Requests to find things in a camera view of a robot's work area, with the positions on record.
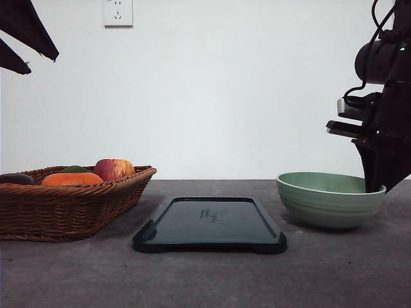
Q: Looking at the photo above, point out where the white wall socket left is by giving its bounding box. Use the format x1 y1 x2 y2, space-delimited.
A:
103 0 134 30

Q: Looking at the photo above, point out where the red yellow apple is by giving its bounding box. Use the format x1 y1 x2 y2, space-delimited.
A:
94 159 134 181

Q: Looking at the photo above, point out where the dark green fruit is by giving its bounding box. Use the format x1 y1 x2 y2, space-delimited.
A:
61 166 89 173

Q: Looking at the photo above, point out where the brown wicker basket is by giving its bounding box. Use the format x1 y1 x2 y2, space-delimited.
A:
0 165 156 242

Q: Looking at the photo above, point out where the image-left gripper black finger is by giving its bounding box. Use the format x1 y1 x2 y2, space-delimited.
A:
0 0 59 63
0 39 31 75

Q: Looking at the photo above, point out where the dark purple fruit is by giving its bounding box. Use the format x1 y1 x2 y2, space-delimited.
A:
0 173 35 185

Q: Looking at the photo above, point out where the dark blue rectangular tray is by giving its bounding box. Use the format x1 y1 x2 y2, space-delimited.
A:
133 197 288 253

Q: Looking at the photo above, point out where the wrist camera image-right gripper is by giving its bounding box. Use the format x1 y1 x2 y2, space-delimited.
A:
326 92 381 138

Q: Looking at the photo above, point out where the green ceramic bowl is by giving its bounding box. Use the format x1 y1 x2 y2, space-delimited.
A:
276 172 387 228

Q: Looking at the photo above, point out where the black image-right gripper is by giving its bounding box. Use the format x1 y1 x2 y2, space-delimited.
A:
351 81 411 194

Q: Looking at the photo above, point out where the black image-right robot arm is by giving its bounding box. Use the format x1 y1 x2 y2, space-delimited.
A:
352 0 411 194

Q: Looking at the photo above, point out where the orange tangerine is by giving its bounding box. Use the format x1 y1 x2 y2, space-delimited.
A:
41 173 104 187

